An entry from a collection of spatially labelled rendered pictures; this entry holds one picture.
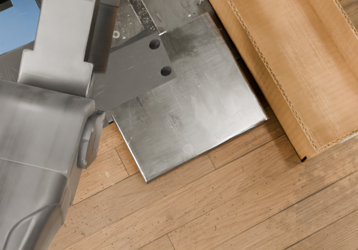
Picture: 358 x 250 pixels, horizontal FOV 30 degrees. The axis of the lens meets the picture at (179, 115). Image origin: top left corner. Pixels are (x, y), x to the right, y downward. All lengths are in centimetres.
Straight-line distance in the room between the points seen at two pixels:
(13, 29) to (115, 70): 25
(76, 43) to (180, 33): 39
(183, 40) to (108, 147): 16
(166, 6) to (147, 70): 33
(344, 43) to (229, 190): 23
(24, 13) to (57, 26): 32
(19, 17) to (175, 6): 21
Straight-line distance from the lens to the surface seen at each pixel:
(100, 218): 81
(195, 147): 80
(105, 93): 56
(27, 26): 79
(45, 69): 48
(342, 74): 88
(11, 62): 60
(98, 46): 49
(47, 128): 42
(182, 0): 89
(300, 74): 86
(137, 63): 56
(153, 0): 89
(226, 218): 82
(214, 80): 83
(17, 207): 40
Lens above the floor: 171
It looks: 75 degrees down
